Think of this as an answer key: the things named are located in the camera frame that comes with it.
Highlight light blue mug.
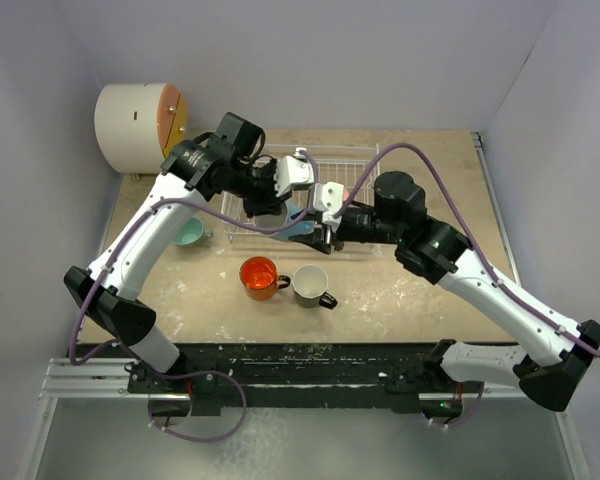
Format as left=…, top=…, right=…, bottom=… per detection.
left=253, top=202, right=316, bottom=245

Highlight orange mug black handle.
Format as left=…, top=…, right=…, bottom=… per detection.
left=239, top=256, right=291, bottom=301

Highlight mint green cup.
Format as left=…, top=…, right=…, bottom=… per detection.
left=172, top=217, right=213, bottom=247

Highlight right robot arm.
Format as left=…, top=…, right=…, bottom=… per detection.
left=293, top=171, right=600, bottom=412

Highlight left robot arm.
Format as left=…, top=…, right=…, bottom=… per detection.
left=64, top=113, right=291, bottom=392

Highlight round white drawer cabinet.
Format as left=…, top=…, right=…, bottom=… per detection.
left=94, top=83, right=189, bottom=175

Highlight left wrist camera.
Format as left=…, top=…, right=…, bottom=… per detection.
left=273, top=147, right=318, bottom=198

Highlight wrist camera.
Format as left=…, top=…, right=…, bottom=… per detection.
left=307, top=182, right=346, bottom=230
left=273, top=147, right=318, bottom=198

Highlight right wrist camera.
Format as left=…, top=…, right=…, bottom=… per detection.
left=307, top=182, right=346, bottom=230

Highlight white wire dish rack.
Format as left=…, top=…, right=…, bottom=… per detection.
left=221, top=143, right=380, bottom=248

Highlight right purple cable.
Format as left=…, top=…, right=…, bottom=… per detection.
left=329, top=143, right=600, bottom=431

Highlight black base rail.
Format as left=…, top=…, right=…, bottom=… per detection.
left=69, top=342, right=539, bottom=416

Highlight aluminium frame rail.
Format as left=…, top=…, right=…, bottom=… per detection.
left=38, top=130, right=594, bottom=480

